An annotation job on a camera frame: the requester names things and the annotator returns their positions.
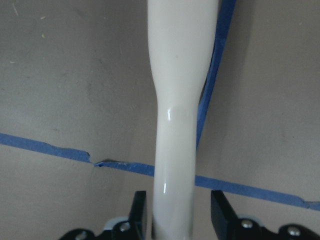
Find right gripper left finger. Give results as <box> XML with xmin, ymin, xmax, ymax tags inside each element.
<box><xmin>128</xmin><ymin>190</ymin><xmax>147</xmax><ymax>240</ymax></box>

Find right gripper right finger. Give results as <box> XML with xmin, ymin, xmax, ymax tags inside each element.
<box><xmin>210</xmin><ymin>190</ymin><xmax>238</xmax><ymax>240</ymax></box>

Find beige hand brush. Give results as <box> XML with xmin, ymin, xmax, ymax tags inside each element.
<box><xmin>147</xmin><ymin>0</ymin><xmax>219</xmax><ymax>240</ymax></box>

